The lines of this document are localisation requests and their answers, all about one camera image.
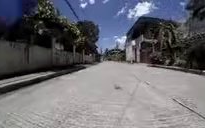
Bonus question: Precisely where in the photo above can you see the distant trees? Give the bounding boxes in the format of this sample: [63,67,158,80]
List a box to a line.
[103,48,127,62]

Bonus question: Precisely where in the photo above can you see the grey concrete road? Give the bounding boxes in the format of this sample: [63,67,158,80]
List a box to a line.
[0,60,205,128]

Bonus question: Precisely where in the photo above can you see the building with dark roof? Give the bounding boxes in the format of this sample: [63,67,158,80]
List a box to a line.
[124,16,178,64]

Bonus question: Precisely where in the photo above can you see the concrete sidewalk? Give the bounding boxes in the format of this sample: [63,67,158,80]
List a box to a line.
[0,63,91,99]

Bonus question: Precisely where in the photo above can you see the raised concrete kerb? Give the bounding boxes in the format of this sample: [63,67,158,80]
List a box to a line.
[146,63,205,78]

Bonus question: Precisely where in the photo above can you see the overgrown bushes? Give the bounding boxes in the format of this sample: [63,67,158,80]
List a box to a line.
[149,0,205,71]

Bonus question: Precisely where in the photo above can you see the trees behind wall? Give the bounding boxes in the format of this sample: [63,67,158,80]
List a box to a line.
[23,0,101,56]

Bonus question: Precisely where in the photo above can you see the overhead wires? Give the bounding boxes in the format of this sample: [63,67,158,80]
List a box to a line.
[63,0,81,22]

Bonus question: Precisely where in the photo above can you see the pale concrete wall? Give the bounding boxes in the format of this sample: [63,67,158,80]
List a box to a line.
[0,37,98,81]

